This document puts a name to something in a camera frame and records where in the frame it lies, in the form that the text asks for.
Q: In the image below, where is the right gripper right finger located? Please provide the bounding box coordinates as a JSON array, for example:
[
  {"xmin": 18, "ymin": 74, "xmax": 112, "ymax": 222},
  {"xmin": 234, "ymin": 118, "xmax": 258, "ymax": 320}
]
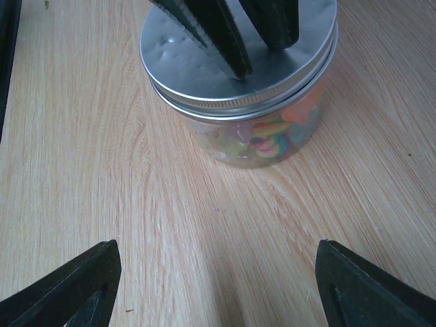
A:
[{"xmin": 315, "ymin": 240, "xmax": 435, "ymax": 326}]

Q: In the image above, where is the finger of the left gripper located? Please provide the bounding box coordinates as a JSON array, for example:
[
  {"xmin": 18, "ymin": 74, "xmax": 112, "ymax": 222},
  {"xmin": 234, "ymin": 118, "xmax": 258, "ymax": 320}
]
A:
[
  {"xmin": 152, "ymin": 1, "xmax": 253, "ymax": 79},
  {"xmin": 239, "ymin": 0, "xmax": 300, "ymax": 50}
]

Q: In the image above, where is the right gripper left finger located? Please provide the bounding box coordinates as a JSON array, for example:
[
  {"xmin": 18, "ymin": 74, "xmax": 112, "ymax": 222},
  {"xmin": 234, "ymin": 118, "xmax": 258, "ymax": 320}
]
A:
[{"xmin": 1, "ymin": 240, "xmax": 121, "ymax": 326}]

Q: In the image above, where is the silver metal jar lid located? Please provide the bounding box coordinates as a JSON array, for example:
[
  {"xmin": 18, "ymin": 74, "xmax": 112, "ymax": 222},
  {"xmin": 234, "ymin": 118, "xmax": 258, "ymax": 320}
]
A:
[{"xmin": 140, "ymin": 1, "xmax": 338, "ymax": 121}]

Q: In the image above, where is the clear glass jar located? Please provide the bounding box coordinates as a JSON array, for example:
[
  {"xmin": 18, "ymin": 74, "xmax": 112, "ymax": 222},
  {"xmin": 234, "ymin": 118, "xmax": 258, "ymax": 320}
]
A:
[{"xmin": 182, "ymin": 78, "xmax": 326, "ymax": 168}]

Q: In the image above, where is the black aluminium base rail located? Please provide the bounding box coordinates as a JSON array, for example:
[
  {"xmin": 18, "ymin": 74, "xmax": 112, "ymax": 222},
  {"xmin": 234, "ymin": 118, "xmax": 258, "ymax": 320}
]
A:
[{"xmin": 0, "ymin": 0, "xmax": 22, "ymax": 132}]

